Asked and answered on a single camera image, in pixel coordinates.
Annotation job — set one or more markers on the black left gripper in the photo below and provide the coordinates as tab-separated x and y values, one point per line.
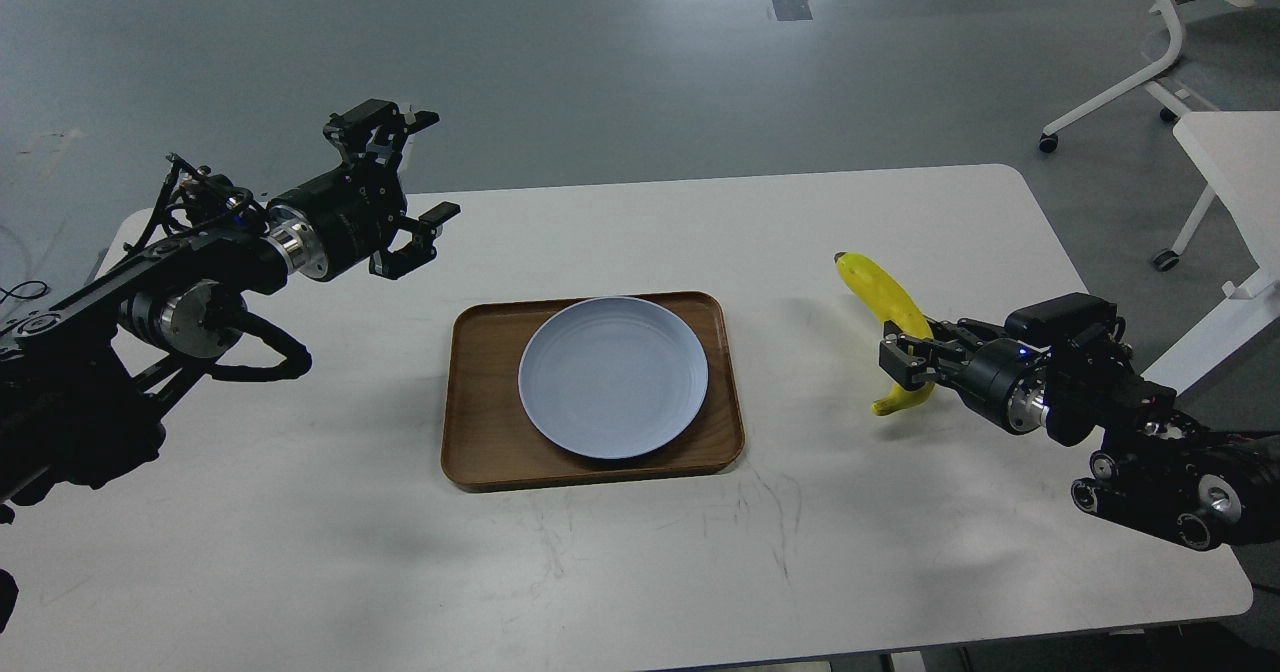
337	219

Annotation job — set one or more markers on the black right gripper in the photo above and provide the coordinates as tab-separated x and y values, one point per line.
997	376

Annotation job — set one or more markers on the yellow banana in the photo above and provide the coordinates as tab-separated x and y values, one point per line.
889	302

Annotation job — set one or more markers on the light blue plate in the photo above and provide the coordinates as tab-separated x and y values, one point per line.
613	378

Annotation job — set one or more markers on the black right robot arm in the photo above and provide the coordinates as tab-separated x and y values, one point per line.
1060	366

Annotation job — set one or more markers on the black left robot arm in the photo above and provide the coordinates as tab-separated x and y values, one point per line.
88	381

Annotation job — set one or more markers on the brown wooden tray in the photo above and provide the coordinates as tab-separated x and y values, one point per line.
489	443

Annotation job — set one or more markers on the white side table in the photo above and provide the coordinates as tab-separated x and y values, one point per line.
1237	154

